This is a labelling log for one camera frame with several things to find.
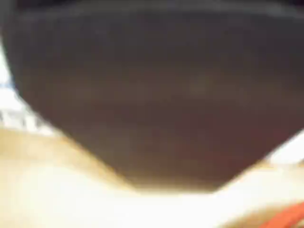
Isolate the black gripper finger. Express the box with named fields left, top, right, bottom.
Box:
left=0, top=0, right=304, bottom=192

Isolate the blue capped white marker pen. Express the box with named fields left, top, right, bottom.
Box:
left=0, top=45, right=55, bottom=137

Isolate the coiled red cable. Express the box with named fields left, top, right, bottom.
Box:
left=256, top=201, right=304, bottom=228

